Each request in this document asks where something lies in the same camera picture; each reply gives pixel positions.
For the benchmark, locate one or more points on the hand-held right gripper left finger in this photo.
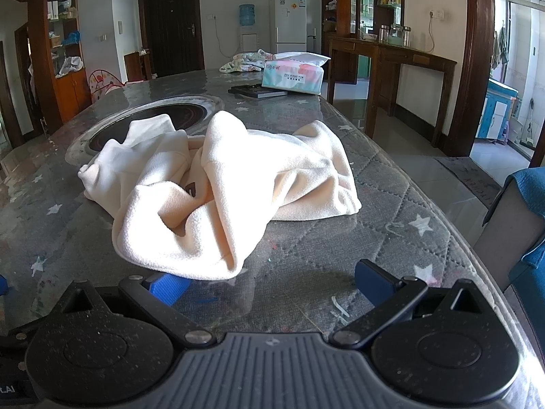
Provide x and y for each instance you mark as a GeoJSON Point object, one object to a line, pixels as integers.
{"type": "Point", "coordinates": [168, 289]}

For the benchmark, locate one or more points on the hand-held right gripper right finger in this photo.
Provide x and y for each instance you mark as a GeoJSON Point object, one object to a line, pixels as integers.
{"type": "Point", "coordinates": [374, 281]}

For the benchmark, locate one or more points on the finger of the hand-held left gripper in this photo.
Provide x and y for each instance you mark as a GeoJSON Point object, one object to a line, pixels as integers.
{"type": "Point", "coordinates": [3, 285]}

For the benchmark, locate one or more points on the cream sweatshirt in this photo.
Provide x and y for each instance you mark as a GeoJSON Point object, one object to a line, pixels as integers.
{"type": "Point", "coordinates": [238, 179]}

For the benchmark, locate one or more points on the grey floor mat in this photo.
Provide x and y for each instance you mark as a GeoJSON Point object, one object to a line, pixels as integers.
{"type": "Point", "coordinates": [468, 177]}

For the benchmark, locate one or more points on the grey chair with blue cover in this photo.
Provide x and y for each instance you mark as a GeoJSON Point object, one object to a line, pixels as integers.
{"type": "Point", "coordinates": [506, 230]}

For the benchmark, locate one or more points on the round black induction cooktop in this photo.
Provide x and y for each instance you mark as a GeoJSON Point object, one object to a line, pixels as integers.
{"type": "Point", "coordinates": [127, 117]}

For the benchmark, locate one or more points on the wooden cabinet with open shelves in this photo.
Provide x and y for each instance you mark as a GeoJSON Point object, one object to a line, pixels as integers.
{"type": "Point", "coordinates": [70, 93]}

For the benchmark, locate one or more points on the light blue cabinet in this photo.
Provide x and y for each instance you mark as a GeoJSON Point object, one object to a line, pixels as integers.
{"type": "Point", "coordinates": [496, 108]}

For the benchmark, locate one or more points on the pink play tent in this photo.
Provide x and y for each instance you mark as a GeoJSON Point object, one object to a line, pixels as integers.
{"type": "Point", "coordinates": [102, 85]}

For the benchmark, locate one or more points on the pastel tissue pack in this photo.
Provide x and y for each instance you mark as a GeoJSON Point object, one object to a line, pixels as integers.
{"type": "Point", "coordinates": [293, 74]}

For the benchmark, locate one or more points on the small dark shoe cabinet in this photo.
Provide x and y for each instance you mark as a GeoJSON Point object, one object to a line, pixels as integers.
{"type": "Point", "coordinates": [136, 66]}

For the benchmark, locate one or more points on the dark wooden console table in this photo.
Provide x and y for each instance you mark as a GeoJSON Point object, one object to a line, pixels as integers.
{"type": "Point", "coordinates": [408, 57]}

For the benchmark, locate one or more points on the white plastic bag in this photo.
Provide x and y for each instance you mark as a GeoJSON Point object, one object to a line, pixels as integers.
{"type": "Point", "coordinates": [70, 66]}

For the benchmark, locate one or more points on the colourful patterned cloth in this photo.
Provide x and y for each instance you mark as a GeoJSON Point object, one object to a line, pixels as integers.
{"type": "Point", "coordinates": [242, 61]}

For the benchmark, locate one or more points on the glass jar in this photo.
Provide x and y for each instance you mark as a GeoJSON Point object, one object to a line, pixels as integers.
{"type": "Point", "coordinates": [384, 34]}
{"type": "Point", "coordinates": [407, 36]}

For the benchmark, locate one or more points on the blue plastic bag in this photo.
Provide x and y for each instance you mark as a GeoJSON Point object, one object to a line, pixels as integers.
{"type": "Point", "coordinates": [70, 38]}

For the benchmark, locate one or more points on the dark wooden door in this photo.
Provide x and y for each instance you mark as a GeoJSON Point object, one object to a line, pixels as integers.
{"type": "Point", "coordinates": [170, 25]}

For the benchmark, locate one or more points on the white refrigerator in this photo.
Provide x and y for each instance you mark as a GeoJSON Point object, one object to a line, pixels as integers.
{"type": "Point", "coordinates": [288, 25]}

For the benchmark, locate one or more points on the tall wooden display shelf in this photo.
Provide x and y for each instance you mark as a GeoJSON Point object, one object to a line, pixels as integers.
{"type": "Point", "coordinates": [340, 8]}

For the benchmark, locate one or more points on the water dispenser with blue bottle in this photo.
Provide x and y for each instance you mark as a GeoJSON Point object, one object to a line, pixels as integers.
{"type": "Point", "coordinates": [247, 21]}

